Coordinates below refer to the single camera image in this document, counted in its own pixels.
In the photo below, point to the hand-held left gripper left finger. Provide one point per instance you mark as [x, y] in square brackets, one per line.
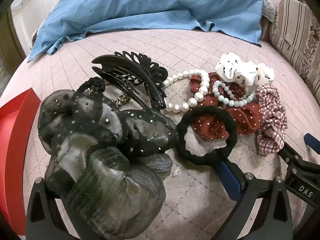
[35, 226]

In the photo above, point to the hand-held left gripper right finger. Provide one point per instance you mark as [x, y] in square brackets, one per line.
[228, 180]

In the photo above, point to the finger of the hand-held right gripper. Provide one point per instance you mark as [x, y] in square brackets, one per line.
[312, 143]
[291, 153]

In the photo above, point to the red plaid scrunchie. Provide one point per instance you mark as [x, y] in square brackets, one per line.
[272, 120]

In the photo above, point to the dark red dotted scrunchie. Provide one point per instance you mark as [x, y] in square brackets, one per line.
[241, 120]

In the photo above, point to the red box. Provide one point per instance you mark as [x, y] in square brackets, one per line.
[15, 155]

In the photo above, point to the grey striped organza scrunchie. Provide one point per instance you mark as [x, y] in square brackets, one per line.
[107, 195]

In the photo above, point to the white dotted scrunchie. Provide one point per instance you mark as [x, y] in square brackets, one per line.
[240, 73]

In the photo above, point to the grey glitter fabric piece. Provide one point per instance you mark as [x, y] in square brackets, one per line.
[160, 165]

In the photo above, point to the striped floral cushion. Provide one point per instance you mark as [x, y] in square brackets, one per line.
[297, 30]

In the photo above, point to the black dotted mesh scrunchie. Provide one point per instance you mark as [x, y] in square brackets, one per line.
[100, 122]

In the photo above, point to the black hair claw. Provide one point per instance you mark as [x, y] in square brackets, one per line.
[140, 77]

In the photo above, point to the grey knitted pillow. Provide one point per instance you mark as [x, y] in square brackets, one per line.
[268, 11]

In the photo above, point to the pink quilted mattress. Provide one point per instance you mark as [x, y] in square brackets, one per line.
[150, 45]

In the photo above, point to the blue cloth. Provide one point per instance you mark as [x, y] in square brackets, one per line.
[150, 7]

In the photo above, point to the white furniture panel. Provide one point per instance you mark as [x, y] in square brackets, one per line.
[27, 7]

